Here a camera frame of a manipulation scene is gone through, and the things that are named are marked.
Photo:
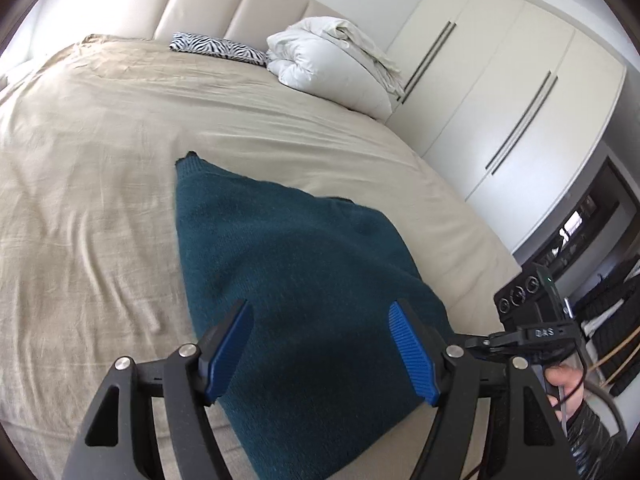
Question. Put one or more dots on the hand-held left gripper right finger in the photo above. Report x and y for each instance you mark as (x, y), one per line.
(412, 355)

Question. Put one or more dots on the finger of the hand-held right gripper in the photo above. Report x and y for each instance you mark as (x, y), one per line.
(495, 342)

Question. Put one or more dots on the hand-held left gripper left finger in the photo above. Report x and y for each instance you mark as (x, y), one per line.
(230, 345)

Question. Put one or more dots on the dark teal knit sweater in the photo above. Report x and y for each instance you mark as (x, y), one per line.
(300, 270)

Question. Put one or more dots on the person's right forearm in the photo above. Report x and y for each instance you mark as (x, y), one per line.
(595, 445)

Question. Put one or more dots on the person's right hand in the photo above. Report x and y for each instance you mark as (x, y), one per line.
(565, 385)

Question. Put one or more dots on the black knitted cloth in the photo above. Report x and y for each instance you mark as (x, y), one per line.
(615, 300)

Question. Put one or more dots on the dark glass cabinet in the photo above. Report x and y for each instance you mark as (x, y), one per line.
(585, 215)

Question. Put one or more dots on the bed with beige sheet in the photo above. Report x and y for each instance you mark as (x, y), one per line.
(100, 185)

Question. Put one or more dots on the white wardrobe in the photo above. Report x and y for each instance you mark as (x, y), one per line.
(500, 60)

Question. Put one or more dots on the folded white duvet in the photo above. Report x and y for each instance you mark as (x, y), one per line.
(325, 65)

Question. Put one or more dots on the zebra print pillow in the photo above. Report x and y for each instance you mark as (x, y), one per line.
(215, 46)

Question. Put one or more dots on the cream padded headboard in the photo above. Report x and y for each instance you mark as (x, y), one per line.
(210, 0)

